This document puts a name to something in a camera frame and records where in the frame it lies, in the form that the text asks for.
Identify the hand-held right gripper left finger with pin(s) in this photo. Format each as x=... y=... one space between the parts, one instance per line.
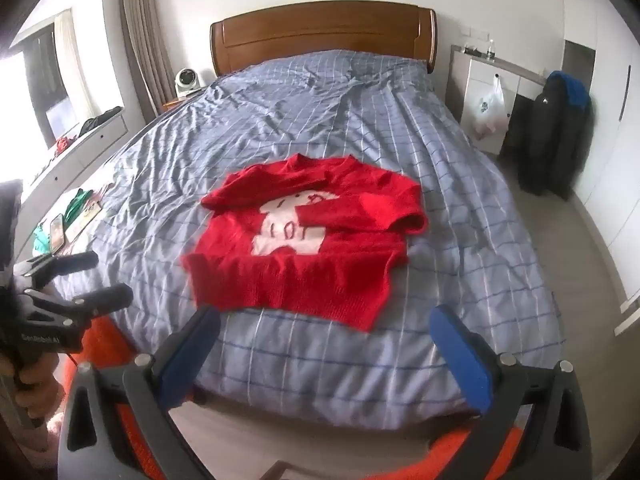
x=192 y=355

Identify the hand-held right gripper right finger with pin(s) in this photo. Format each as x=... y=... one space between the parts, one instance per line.
x=462 y=360

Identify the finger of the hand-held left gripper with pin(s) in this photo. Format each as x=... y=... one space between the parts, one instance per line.
x=70 y=261
x=102 y=300

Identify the red knitted sweater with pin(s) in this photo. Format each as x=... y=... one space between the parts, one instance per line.
x=310 y=270

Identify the person's left hand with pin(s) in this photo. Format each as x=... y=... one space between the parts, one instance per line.
x=35 y=385

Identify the smartphone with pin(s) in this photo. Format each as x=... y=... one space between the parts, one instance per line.
x=58 y=232

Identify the teal cloth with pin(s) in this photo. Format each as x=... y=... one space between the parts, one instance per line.
x=42 y=240

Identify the orange clothing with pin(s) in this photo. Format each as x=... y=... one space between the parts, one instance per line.
x=107 y=335

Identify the green cloth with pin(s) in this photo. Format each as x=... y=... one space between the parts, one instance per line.
x=76 y=205

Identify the white window bench cabinet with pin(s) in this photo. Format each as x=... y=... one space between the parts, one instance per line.
x=85 y=155

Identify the small red item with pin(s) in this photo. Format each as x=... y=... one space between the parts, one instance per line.
x=64 y=144

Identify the black cloth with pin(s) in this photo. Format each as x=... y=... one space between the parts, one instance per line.
x=100 y=120

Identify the window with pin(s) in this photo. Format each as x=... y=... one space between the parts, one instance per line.
x=15 y=110

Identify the brown nightstand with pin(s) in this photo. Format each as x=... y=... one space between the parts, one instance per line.
x=172 y=104

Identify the small white fan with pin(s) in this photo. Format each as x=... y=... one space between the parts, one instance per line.
x=186 y=81

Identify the beige curtain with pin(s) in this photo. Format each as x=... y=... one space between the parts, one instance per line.
x=147 y=35

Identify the black and blue jacket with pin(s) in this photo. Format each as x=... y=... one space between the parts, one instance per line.
x=550 y=135

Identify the white plastic bag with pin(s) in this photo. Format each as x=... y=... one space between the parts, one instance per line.
x=487 y=110

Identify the blue checked bed sheet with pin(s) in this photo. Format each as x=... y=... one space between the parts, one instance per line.
x=325 y=120

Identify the white desk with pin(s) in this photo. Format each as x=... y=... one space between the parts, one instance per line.
x=480 y=72

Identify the wooden headboard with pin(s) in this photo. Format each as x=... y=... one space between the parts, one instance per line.
x=320 y=30

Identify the white wardrobe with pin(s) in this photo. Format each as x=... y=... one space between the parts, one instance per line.
x=615 y=35

